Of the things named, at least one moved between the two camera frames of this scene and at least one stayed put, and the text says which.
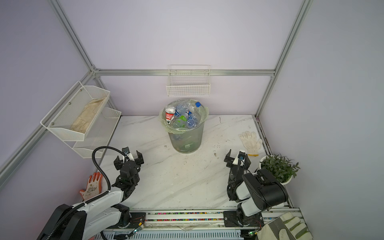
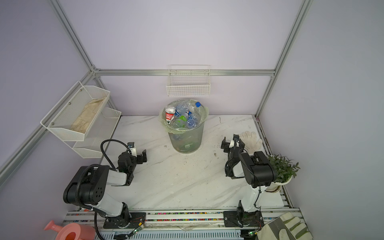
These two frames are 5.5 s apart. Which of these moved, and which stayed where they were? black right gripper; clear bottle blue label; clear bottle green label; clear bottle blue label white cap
Moved: black right gripper
Stayed: clear bottle blue label; clear bottle green label; clear bottle blue label white cap
